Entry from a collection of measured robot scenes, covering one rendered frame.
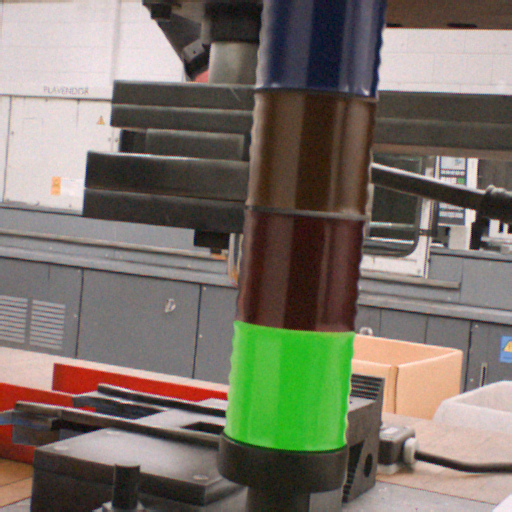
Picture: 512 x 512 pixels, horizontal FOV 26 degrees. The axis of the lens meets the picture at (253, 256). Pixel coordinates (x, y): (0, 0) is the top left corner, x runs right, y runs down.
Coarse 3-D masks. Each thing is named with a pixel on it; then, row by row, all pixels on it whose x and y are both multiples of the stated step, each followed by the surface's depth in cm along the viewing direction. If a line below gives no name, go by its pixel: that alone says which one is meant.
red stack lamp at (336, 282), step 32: (256, 224) 32; (288, 224) 32; (320, 224) 31; (352, 224) 32; (256, 256) 32; (288, 256) 32; (320, 256) 31; (352, 256) 32; (256, 288) 32; (288, 288) 32; (320, 288) 32; (352, 288) 32; (256, 320) 32; (288, 320) 32; (320, 320) 32; (352, 320) 33
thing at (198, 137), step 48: (240, 48) 60; (144, 96) 60; (192, 96) 59; (240, 96) 57; (384, 96) 54; (432, 96) 53; (480, 96) 52; (192, 144) 58; (240, 144) 56; (384, 144) 54; (432, 144) 53; (480, 144) 52; (96, 192) 57; (144, 192) 56; (192, 192) 55; (240, 192) 54; (240, 240) 56
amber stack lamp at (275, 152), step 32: (256, 96) 33; (288, 96) 31; (320, 96) 31; (256, 128) 32; (288, 128) 31; (320, 128) 31; (352, 128) 32; (256, 160) 32; (288, 160) 32; (320, 160) 31; (352, 160) 32; (256, 192) 32; (288, 192) 31; (320, 192) 31; (352, 192) 32
